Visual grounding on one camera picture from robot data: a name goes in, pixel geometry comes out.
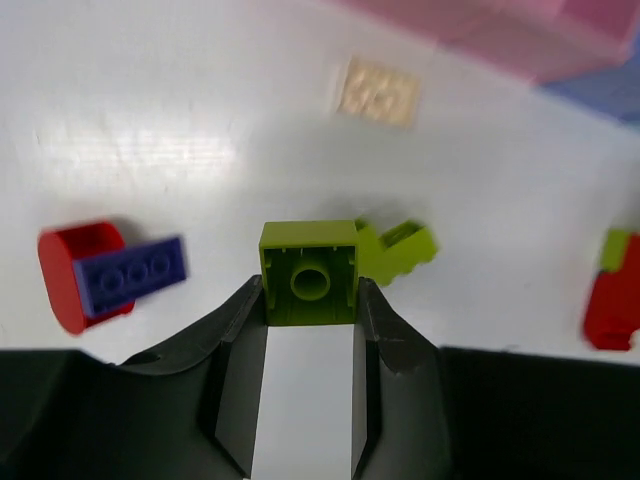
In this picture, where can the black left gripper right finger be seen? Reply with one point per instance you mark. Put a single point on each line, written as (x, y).
(399, 422)

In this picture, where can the blue compartment tray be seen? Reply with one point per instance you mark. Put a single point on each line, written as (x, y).
(612, 91)

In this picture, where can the green stepped lego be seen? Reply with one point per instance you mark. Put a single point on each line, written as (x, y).
(396, 252)

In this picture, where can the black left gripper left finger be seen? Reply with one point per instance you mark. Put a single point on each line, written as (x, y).
(198, 392)

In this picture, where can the small green square lego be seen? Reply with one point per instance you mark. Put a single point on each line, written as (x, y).
(309, 272)

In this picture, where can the pink compartment tray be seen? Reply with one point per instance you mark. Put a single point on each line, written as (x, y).
(538, 41)

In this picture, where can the dark blue flat lego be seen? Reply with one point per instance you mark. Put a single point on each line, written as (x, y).
(110, 280)

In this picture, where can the red rounded lego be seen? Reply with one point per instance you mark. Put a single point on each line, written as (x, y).
(57, 249)

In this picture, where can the red stepped lego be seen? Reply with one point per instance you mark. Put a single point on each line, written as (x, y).
(612, 314)

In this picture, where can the tan lego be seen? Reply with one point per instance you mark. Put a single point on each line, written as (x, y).
(375, 92)

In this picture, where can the small green lego brick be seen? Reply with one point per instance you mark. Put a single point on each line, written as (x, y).
(617, 242)

